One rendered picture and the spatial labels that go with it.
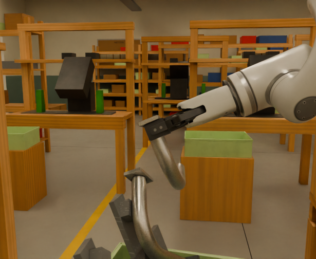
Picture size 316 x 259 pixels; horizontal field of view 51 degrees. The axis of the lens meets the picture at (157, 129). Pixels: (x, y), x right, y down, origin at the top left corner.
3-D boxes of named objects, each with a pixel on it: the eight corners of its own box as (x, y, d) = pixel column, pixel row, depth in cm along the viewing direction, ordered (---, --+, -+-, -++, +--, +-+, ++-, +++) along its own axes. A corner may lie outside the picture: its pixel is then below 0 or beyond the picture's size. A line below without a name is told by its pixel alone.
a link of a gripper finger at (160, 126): (176, 112, 62) (144, 125, 63) (175, 111, 59) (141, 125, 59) (182, 127, 62) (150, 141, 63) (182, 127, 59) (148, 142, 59)
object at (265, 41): (286, 132, 762) (293, 32, 723) (158, 129, 800) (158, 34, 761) (281, 128, 815) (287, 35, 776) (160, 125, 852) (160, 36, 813)
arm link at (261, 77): (262, 122, 60) (244, 98, 68) (332, 94, 59) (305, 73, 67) (253, 85, 56) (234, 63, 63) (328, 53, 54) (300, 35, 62)
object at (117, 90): (187, 116, 1026) (188, 42, 988) (93, 114, 1064) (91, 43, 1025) (187, 114, 1079) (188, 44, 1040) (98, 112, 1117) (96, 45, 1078)
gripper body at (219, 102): (226, 81, 68) (175, 103, 69) (231, 73, 57) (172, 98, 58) (240, 115, 67) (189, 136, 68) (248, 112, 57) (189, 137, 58)
